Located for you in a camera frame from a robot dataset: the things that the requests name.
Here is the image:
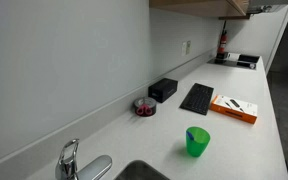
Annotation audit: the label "black computer keyboard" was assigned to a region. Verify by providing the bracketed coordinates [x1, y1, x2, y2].
[179, 82, 215, 116]

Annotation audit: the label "grey overhead appliance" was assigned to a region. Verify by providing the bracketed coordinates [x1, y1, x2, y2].
[247, 0, 288, 15]

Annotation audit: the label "pink handled scissors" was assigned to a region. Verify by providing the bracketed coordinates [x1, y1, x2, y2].
[136, 103, 153, 117]

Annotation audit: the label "chrome sink faucet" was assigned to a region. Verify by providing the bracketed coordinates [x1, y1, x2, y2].
[54, 138, 113, 180]

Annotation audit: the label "orange white product box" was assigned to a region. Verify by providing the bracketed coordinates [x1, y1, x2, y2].
[209, 94, 259, 125]

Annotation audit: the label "wooden wall cabinet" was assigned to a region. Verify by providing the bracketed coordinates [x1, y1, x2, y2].
[148, 0, 252, 20]

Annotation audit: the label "red fire extinguisher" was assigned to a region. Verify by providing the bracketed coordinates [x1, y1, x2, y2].
[216, 20, 229, 56]

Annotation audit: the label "beige wall plate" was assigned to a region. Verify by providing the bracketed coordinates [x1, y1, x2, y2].
[185, 40, 192, 56]

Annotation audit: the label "green plastic cup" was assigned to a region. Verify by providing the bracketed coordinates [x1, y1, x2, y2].
[185, 126, 211, 158]

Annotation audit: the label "black rectangular box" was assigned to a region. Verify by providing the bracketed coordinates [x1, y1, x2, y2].
[147, 77, 179, 104]

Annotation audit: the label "stainless steel sink basin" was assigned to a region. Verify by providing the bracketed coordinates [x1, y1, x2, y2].
[114, 160, 171, 180]

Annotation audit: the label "white wall power outlet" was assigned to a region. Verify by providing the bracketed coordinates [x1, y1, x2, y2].
[181, 41, 188, 57]

